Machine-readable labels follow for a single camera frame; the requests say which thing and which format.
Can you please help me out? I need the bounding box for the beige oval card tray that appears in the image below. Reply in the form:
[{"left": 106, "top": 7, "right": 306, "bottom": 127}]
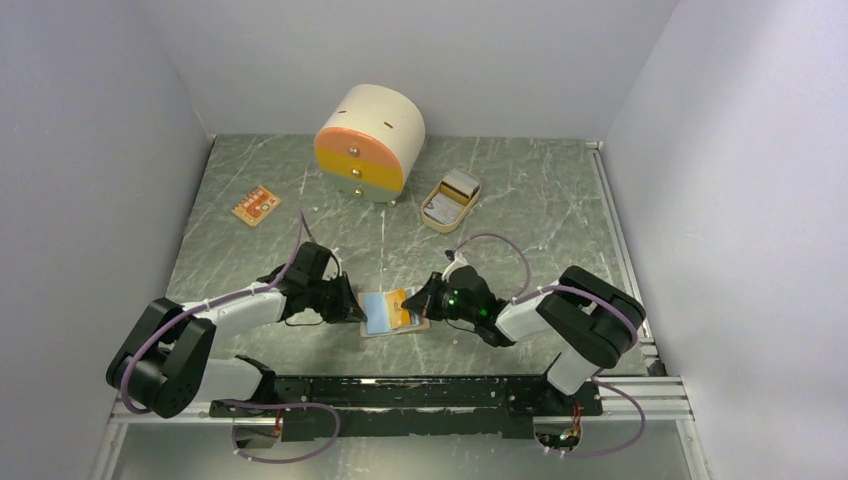
[{"left": 421, "top": 168, "right": 482, "bottom": 234}]

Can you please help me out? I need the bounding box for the round pastel drawer cabinet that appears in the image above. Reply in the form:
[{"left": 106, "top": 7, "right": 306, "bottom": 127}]
[{"left": 314, "top": 84, "right": 425, "bottom": 203}]

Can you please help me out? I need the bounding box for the stack of cards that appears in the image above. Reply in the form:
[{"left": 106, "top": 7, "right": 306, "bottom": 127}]
[{"left": 426, "top": 168, "right": 480, "bottom": 225}]

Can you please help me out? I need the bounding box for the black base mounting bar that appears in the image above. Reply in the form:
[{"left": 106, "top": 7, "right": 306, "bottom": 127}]
[{"left": 209, "top": 374, "right": 603, "bottom": 442}]

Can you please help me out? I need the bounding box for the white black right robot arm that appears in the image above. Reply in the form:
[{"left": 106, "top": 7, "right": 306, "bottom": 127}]
[{"left": 400, "top": 262, "right": 646, "bottom": 414}]

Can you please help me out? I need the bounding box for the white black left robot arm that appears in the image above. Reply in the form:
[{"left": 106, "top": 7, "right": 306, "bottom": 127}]
[{"left": 105, "top": 242, "right": 367, "bottom": 418}]

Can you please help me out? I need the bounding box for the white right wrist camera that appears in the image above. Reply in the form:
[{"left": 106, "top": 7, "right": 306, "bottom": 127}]
[{"left": 442, "top": 254, "right": 468, "bottom": 281}]

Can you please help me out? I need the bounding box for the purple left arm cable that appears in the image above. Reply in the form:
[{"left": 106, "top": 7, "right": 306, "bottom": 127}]
[{"left": 117, "top": 210, "right": 343, "bottom": 465}]

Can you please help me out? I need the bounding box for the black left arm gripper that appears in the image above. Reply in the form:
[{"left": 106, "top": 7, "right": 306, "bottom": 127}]
[{"left": 307, "top": 271, "right": 367, "bottom": 324}]

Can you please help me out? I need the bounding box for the orange patterned card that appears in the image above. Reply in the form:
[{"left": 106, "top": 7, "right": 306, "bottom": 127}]
[{"left": 231, "top": 186, "right": 281, "bottom": 227}]

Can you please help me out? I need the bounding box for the beige leather card holder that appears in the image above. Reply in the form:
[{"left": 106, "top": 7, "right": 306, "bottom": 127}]
[{"left": 357, "top": 287, "right": 430, "bottom": 338}]

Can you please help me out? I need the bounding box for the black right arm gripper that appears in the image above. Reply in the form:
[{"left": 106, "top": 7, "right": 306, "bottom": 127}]
[{"left": 402, "top": 271, "right": 478, "bottom": 324}]

